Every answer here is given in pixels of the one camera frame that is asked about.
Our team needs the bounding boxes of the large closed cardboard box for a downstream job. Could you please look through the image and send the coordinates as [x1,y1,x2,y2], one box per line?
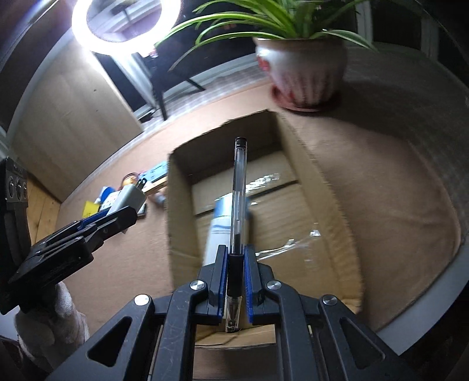
[11,37,145,202]

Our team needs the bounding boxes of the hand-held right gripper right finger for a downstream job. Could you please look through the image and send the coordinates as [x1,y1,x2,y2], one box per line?
[244,245,422,381]

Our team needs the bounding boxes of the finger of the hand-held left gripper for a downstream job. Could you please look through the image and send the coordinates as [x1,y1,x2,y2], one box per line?
[82,206,138,253]
[51,212,118,237]

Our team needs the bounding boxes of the clear black ballpoint pen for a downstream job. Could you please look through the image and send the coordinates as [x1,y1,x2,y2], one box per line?
[224,137,248,334]

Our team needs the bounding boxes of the white red flower pot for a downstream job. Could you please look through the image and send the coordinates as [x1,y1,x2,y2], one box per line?
[254,37,348,107]

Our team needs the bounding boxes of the white blue tube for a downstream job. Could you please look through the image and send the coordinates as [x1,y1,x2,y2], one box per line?
[203,194,253,268]

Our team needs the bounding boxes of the green spider plant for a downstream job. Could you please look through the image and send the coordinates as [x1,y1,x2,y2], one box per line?
[156,0,378,72]

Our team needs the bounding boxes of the blue white packet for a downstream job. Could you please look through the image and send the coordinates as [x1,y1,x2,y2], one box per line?
[99,186,121,211]

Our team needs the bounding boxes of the white ring light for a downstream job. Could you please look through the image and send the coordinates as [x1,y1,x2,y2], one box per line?
[71,0,183,55]

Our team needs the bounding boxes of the brown felt mat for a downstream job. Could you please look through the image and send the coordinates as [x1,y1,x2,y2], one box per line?
[59,46,462,332]

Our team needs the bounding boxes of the person's left hand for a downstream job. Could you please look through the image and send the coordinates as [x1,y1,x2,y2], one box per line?
[15,282,90,374]

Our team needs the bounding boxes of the teal flat box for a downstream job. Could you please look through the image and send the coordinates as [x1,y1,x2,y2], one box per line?
[138,161,169,187]

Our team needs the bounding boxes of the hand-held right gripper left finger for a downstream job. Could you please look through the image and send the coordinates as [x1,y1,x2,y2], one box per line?
[46,245,230,381]

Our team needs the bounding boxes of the red pot saucer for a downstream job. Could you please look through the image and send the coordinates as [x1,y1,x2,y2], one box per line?
[271,86,339,112]

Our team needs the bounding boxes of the white charger adapter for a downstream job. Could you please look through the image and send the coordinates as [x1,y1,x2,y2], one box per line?
[106,178,148,217]

